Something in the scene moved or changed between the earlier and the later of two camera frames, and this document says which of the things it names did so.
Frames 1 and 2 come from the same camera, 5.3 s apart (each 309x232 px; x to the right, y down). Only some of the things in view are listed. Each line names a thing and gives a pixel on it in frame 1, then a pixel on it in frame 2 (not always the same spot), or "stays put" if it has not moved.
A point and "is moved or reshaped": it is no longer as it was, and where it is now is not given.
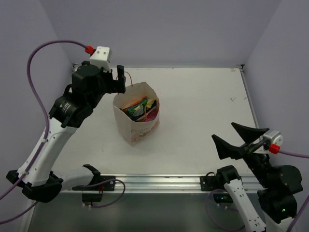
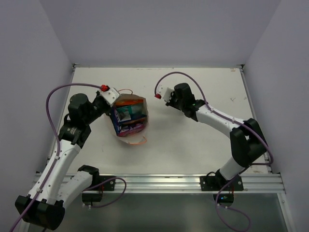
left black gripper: x=117 y=82 → x=107 y=108
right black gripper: x=226 y=149 → x=170 y=103
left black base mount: x=98 y=183 stays put
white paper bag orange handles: x=137 y=112 is moved or reshaped
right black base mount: x=211 y=182 stays put
